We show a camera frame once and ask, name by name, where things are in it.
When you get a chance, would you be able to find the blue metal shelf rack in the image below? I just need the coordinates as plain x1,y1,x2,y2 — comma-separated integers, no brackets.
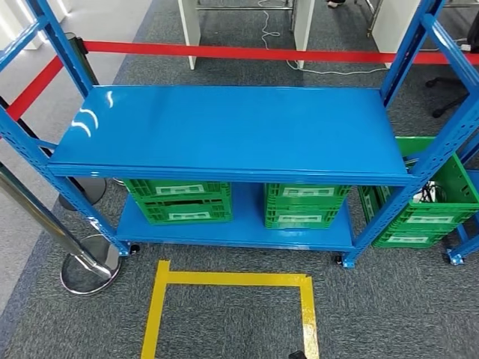
447,144,479,266
0,0,479,270

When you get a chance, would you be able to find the white office desk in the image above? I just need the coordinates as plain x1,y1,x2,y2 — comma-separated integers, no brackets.
178,0,316,70
364,0,422,70

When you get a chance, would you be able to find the yellow floor tape outline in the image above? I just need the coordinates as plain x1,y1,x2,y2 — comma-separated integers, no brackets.
140,260,320,359

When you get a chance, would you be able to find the white power adapter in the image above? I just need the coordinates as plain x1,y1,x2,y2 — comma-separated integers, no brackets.
411,184,437,204

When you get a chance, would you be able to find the open green plastic crate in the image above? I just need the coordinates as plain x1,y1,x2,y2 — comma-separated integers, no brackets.
357,136,479,234

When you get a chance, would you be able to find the black office chair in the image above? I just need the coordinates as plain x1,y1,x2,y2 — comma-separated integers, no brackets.
424,10,479,119

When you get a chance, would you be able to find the black stanchion pole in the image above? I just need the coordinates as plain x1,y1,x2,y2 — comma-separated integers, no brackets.
0,95,87,195

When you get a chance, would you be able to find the thin white floor cable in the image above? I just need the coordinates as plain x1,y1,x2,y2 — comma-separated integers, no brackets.
257,0,468,77

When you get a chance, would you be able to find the black cable bundle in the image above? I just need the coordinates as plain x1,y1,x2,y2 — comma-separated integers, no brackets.
404,157,448,205

